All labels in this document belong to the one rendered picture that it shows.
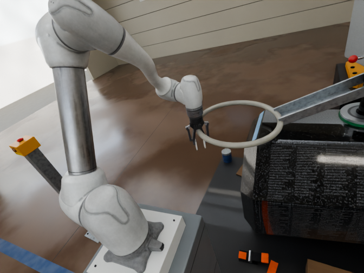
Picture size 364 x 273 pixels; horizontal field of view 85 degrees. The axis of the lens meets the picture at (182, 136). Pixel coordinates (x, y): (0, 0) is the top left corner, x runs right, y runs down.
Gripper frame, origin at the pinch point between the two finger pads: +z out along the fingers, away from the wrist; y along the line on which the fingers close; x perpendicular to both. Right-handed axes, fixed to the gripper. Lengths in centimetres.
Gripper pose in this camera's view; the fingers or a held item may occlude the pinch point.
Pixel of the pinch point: (200, 143)
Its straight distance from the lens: 120.7
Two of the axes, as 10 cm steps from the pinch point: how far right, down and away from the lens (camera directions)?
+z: 1.8, 8.0, 5.7
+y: 9.7, -2.3, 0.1
